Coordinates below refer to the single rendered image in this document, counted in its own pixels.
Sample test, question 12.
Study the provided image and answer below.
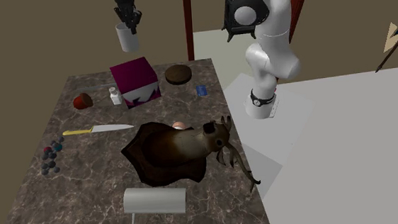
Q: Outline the round dark brown disc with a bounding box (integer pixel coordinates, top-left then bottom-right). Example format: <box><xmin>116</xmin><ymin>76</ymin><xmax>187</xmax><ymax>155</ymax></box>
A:
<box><xmin>164</xmin><ymin>63</ymin><xmax>194</xmax><ymax>87</ymax></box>

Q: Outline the small white bottle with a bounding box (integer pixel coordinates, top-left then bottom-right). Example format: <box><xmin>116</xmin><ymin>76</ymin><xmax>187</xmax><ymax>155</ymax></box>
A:
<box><xmin>108</xmin><ymin>86</ymin><xmax>123</xmax><ymax>107</ymax></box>

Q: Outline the mounted brown deer head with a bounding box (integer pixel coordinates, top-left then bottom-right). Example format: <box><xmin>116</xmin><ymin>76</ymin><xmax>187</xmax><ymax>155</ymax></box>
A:
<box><xmin>118</xmin><ymin>113</ymin><xmax>263</xmax><ymax>202</ymax></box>

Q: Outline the black stove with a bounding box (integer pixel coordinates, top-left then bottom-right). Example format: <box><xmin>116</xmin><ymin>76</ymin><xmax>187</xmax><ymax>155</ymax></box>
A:
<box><xmin>219</xmin><ymin>0</ymin><xmax>258</xmax><ymax>44</ymax></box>

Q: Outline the dark ball molecule model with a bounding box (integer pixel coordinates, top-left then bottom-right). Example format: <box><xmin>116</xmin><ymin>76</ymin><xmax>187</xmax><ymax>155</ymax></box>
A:
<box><xmin>39</xmin><ymin>135</ymin><xmax>68</xmax><ymax>177</ymax></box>

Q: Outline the dark red door frame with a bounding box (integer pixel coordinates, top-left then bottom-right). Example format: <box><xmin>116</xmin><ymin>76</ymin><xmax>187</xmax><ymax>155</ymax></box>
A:
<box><xmin>181</xmin><ymin>0</ymin><xmax>317</xmax><ymax>62</ymax></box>

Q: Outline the magenta and white box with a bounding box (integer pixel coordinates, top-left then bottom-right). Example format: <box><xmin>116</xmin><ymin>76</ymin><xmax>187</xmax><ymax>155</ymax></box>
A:
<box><xmin>108</xmin><ymin>55</ymin><xmax>163</xmax><ymax>111</ymax></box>

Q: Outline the red brown pot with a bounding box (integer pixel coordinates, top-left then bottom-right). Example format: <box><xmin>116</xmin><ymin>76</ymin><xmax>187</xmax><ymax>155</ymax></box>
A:
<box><xmin>72</xmin><ymin>91</ymin><xmax>95</xmax><ymax>111</ymax></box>

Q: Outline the grey cylinder roll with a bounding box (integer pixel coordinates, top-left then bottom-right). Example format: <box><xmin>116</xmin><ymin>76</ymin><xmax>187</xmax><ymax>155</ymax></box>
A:
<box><xmin>121</xmin><ymin>184</ymin><xmax>188</xmax><ymax>218</ymax></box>

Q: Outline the knife with yellow handle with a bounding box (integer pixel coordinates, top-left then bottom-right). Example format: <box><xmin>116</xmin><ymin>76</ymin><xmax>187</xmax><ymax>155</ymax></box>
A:
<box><xmin>61</xmin><ymin>123</ymin><xmax>136</xmax><ymax>138</ymax></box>

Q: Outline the small pink round thing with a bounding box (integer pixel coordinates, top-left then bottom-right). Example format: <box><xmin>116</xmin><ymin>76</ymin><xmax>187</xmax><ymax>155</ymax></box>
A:
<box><xmin>171</xmin><ymin>121</ymin><xmax>188</xmax><ymax>132</ymax></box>

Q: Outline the white cup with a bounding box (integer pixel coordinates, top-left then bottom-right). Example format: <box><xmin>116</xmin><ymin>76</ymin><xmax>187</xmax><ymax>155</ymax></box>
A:
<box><xmin>115</xmin><ymin>21</ymin><xmax>141</xmax><ymax>54</ymax></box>

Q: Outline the small blue card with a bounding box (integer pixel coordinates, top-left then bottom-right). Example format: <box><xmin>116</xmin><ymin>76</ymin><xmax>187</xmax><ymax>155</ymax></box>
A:
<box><xmin>195</xmin><ymin>84</ymin><xmax>209</xmax><ymax>98</ymax></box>

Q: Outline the grey robot stand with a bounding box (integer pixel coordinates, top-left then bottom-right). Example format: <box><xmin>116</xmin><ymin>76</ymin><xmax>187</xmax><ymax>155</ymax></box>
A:
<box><xmin>221</xmin><ymin>68</ymin><xmax>322</xmax><ymax>201</ymax></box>

